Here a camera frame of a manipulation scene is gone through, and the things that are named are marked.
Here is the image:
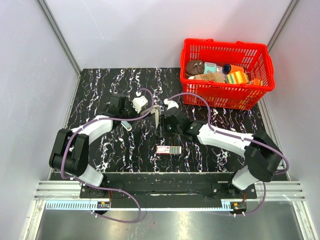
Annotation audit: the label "yellow green sticky notes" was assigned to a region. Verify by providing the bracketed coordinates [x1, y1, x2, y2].
[226, 71, 250, 85]

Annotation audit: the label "brown cardboard box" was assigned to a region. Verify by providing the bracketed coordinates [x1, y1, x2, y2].
[193, 72, 227, 83]

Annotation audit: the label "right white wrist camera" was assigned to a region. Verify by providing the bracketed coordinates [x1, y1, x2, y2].
[163, 98, 179, 111]

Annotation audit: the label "red plastic basket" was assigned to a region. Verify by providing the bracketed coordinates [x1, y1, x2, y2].
[180, 38, 276, 110]

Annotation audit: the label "teal white box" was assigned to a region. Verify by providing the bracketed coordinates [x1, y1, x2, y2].
[203, 62, 217, 74]

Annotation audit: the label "orange bottle blue cap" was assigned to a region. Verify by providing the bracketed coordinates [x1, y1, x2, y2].
[222, 63, 245, 75]

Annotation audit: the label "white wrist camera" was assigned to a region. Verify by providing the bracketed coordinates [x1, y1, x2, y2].
[132, 91, 149, 114]
[163, 98, 179, 111]

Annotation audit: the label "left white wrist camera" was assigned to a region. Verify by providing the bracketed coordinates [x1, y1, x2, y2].
[132, 91, 149, 114]

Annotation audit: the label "brown round item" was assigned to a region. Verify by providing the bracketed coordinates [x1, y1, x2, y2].
[186, 59, 205, 76]

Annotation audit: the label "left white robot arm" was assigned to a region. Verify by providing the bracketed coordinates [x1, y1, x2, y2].
[49, 94, 142, 198]

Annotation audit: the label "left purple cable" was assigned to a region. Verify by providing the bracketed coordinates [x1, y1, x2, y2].
[60, 87, 155, 223]

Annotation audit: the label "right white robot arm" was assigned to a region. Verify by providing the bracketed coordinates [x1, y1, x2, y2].
[159, 107, 282, 198]

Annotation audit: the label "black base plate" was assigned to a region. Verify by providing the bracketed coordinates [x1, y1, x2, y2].
[79, 171, 258, 209]

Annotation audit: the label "aluminium frame rail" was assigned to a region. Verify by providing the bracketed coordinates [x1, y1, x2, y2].
[34, 179, 305, 202]

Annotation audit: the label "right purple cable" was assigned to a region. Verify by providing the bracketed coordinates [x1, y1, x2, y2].
[167, 92, 290, 217]

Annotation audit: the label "purple cable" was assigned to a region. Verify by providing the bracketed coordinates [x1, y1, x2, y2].
[167, 92, 290, 217]
[60, 87, 155, 223]

